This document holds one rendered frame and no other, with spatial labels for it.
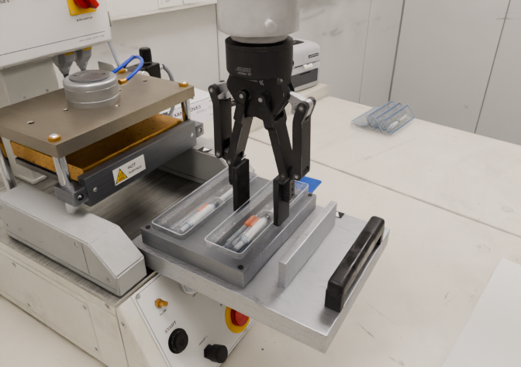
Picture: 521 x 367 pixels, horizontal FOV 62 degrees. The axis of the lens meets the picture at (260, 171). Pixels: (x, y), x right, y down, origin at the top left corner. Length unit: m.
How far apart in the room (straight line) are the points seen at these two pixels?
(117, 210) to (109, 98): 0.19
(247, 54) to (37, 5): 0.44
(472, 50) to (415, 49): 0.34
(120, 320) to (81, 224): 0.14
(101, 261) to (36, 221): 0.13
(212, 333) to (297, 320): 0.24
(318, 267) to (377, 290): 0.32
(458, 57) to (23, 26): 2.56
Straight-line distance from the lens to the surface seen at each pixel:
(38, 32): 0.82
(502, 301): 0.91
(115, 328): 0.66
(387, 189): 1.17
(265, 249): 0.55
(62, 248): 0.65
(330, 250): 0.60
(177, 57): 1.58
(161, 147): 0.71
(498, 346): 0.83
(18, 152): 0.76
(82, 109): 0.70
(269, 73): 0.47
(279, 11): 0.45
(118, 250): 0.60
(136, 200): 0.79
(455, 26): 2.97
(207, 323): 0.71
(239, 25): 0.46
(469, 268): 0.98
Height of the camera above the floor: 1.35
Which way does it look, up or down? 30 degrees down
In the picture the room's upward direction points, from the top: straight up
